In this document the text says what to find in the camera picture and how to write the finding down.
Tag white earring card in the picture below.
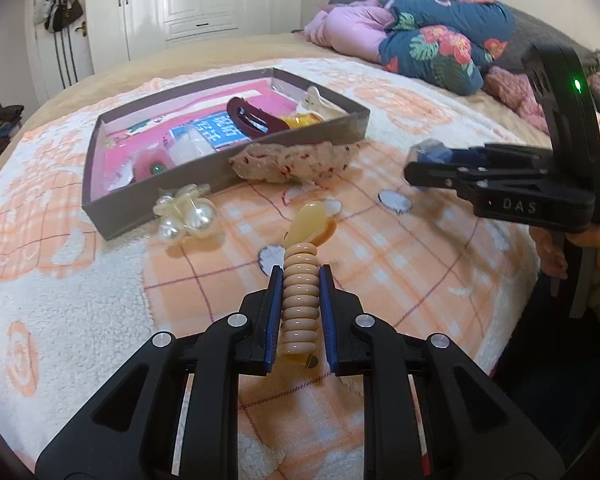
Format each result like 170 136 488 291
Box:
168 126 215 166

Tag pink knitted blanket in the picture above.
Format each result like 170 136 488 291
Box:
483 66 600 134

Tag beige spiral hair clip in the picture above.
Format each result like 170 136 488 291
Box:
277 202 337 368

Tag pearl bow hair clip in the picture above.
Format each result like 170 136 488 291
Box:
152 184 220 245

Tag pink book in box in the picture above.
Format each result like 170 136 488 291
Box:
101 79 307 191

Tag person's right hand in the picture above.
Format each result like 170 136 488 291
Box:
529 226 600 309

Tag white glossy wardrobe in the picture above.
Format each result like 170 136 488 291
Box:
86 0 301 72

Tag yellow rings in bag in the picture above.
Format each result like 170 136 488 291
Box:
281 112 326 131

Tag small blue packet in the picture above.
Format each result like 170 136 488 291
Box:
406 139 453 166

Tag white claw hair clip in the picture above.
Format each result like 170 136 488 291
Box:
296 86 347 120

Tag floral mesh bow hairpiece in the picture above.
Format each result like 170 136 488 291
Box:
228 141 362 184

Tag bags hanging on door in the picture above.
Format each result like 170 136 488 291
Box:
33 0 84 34

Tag blue floral quilt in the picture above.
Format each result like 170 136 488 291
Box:
379 0 515 96

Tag pink quilt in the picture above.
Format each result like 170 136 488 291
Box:
302 0 396 64

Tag tan bed sheet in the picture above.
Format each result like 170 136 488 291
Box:
0 32 552 196

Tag dark red hair clip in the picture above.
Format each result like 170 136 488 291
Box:
226 96 289 140

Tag orange white plaid blanket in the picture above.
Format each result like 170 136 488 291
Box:
0 58 545 467

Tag pink flower hair accessory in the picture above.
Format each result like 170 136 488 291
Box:
132 151 173 181

